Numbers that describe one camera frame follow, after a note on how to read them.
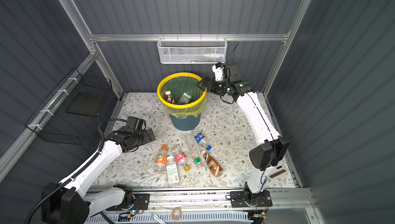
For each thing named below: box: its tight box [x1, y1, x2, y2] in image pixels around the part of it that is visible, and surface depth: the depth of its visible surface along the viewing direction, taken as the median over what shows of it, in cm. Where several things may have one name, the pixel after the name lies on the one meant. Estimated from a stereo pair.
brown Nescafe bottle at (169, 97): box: [165, 90, 175, 105], surface depth 91 cm
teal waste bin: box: [168, 113, 202, 132], surface depth 102 cm
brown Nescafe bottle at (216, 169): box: [200, 150, 224, 178], surface depth 82 cm
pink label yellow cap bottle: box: [174, 152, 191, 172], surface depth 84 cm
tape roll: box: [171, 208, 183, 221], surface depth 72 cm
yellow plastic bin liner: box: [156, 72, 208, 119], surface depth 91 cm
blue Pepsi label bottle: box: [194, 132, 212, 151], surface depth 93 cm
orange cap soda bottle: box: [154, 144, 169, 175], surface depth 84 cm
